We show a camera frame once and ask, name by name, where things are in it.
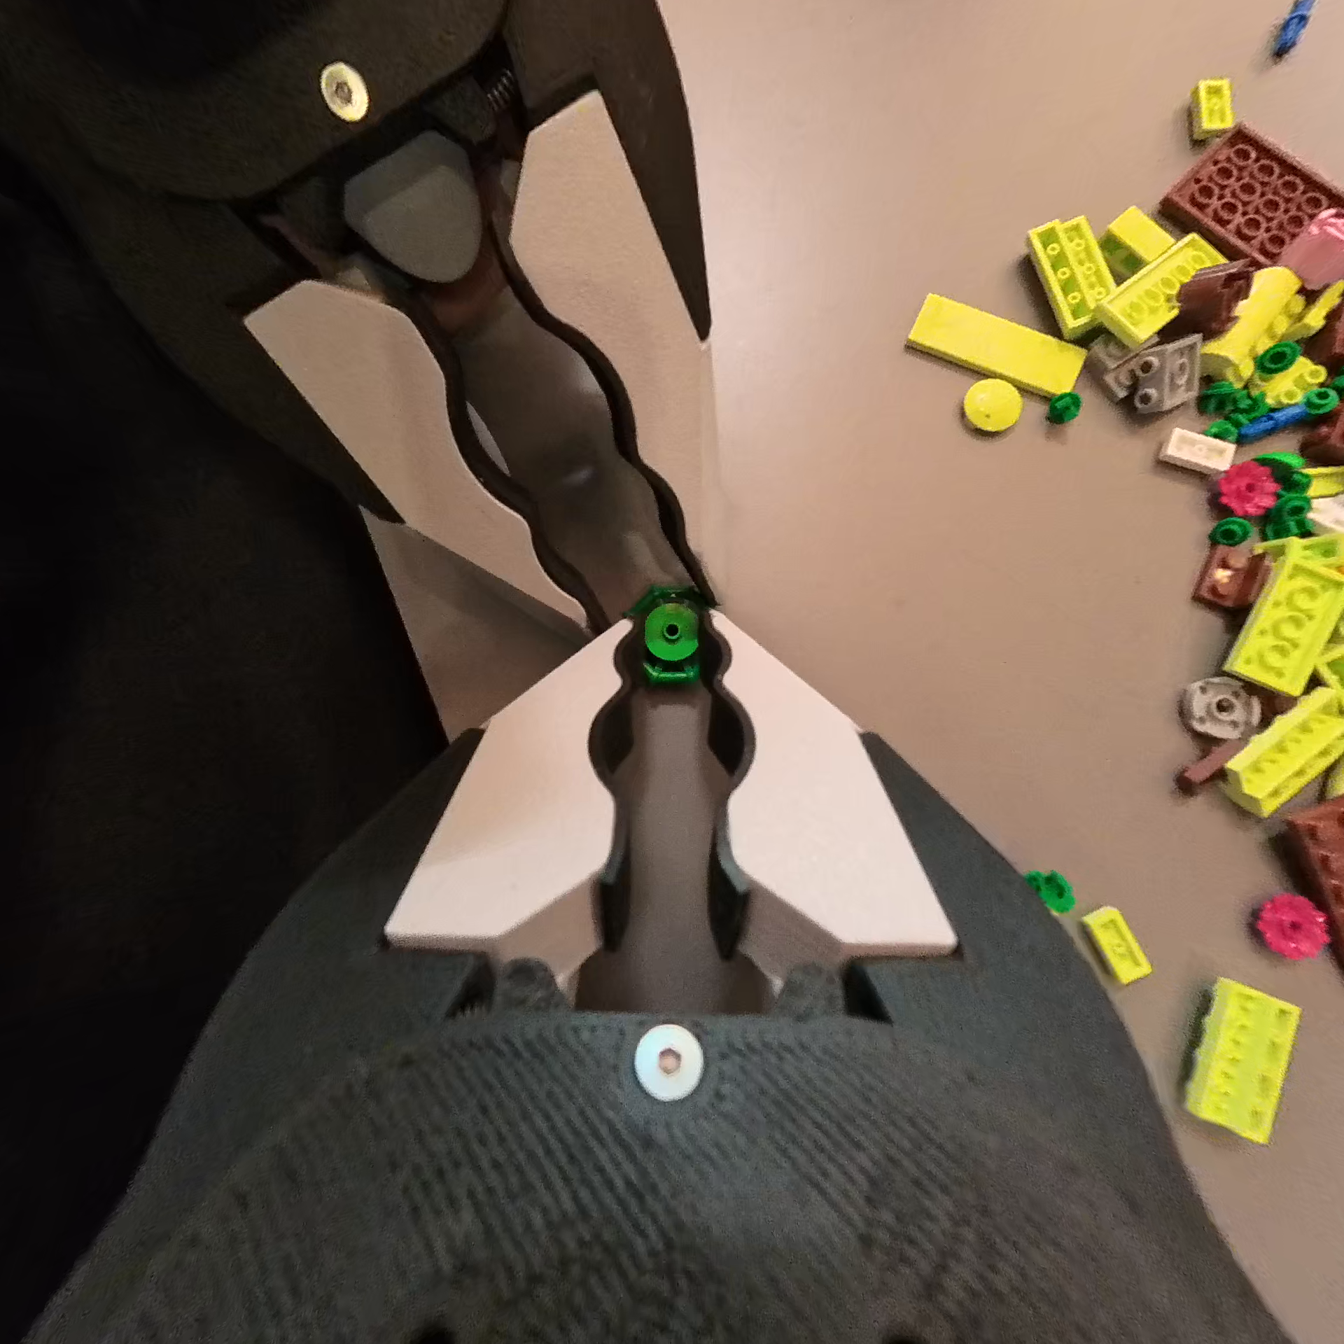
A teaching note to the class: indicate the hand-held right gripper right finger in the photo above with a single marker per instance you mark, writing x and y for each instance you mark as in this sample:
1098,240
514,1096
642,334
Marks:
829,840

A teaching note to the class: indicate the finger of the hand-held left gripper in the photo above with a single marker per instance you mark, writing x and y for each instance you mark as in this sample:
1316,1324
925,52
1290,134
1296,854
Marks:
631,315
399,398

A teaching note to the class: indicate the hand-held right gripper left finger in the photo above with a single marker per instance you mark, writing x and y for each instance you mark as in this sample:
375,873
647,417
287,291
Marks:
504,840

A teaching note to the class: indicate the person's black jacket torso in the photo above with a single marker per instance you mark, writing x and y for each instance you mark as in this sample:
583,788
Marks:
157,734

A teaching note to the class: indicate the blue toy pin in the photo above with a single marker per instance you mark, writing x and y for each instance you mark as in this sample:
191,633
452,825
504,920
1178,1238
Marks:
1293,25

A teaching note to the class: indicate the black green round toy piece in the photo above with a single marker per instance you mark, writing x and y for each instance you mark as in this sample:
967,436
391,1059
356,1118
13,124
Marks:
669,635

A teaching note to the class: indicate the pile of colourful toy bricks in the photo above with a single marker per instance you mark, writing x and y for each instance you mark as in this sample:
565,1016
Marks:
1239,419

